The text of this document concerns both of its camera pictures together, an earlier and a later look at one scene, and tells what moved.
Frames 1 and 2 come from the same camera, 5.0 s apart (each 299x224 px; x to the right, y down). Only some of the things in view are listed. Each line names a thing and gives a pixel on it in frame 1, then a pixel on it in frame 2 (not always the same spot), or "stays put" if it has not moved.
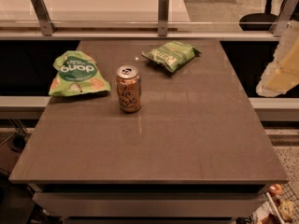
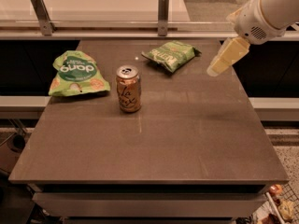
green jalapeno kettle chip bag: x=172 y=55 stays put
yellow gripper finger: x=282 y=74 -> x=231 y=50
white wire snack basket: x=280 y=206 stays put
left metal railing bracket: x=40 y=10 stays put
